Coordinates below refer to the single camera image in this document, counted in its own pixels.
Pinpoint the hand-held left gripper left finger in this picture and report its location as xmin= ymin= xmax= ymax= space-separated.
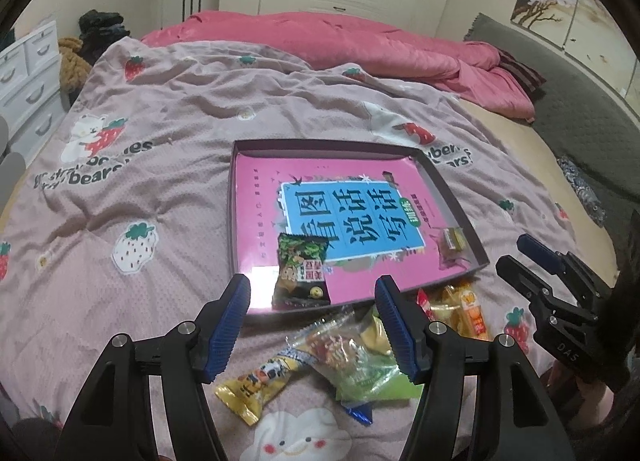
xmin=60 ymin=273 xmax=251 ymax=461

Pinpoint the strawberry printed blanket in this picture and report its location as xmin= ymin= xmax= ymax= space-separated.
xmin=0 ymin=34 xmax=616 ymax=461

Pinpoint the clear pastry packet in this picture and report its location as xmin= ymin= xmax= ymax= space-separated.
xmin=285 ymin=308 xmax=396 ymax=377

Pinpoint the grey chair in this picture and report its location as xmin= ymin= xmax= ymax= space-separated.
xmin=0 ymin=118 xmax=26 ymax=187

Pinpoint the light green snack packet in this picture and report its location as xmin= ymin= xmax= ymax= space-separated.
xmin=335 ymin=356 xmax=425 ymax=409

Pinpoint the person's right hand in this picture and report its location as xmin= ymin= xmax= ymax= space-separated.
xmin=547 ymin=356 xmax=620 ymax=434

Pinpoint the black clothes pile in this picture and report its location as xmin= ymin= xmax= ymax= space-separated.
xmin=77 ymin=10 xmax=131 ymax=64

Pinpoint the white drawer cabinet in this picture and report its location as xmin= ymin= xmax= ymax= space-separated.
xmin=0 ymin=18 xmax=68 ymax=152

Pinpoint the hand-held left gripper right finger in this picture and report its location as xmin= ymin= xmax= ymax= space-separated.
xmin=375 ymin=275 xmax=563 ymax=461

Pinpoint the dark green snack packet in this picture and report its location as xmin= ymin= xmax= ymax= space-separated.
xmin=271 ymin=232 xmax=332 ymax=311

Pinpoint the red snack packet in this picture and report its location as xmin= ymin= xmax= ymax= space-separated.
xmin=416 ymin=288 xmax=436 ymax=324

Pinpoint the pink box lid tray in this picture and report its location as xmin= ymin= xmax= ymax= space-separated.
xmin=227 ymin=140 xmax=490 ymax=324

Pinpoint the pink quilt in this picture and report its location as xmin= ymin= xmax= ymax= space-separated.
xmin=140 ymin=10 xmax=536 ymax=124

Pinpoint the small gold candy packet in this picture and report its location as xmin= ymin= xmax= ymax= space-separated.
xmin=436 ymin=227 xmax=471 ymax=269

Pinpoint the orange snack packet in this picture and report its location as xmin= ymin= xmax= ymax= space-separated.
xmin=440 ymin=281 xmax=488 ymax=342

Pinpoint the grey headboard cushion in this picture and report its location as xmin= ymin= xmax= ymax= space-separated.
xmin=462 ymin=12 xmax=640 ymax=227

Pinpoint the beige bed sheet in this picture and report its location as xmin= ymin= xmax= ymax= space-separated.
xmin=460 ymin=96 xmax=616 ymax=292

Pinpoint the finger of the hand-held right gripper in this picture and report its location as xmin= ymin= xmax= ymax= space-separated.
xmin=495 ymin=254 xmax=558 ymax=314
xmin=516 ymin=233 xmax=611 ymax=307

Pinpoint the brown plush toy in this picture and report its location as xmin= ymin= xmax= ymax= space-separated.
xmin=57 ymin=36 xmax=93 ymax=102

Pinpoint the blue snack packet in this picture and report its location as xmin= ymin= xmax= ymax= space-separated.
xmin=342 ymin=401 xmax=375 ymax=426

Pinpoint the dark striped pillow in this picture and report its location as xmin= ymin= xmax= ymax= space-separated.
xmin=495 ymin=48 xmax=546 ymax=102

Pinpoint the yellow cone snack packet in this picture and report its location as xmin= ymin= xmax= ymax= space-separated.
xmin=215 ymin=348 xmax=321 ymax=428

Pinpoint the blue patterned cloth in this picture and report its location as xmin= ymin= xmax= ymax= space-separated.
xmin=557 ymin=156 xmax=606 ymax=227

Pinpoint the pink book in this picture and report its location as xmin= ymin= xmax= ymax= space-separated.
xmin=234 ymin=154 xmax=473 ymax=312

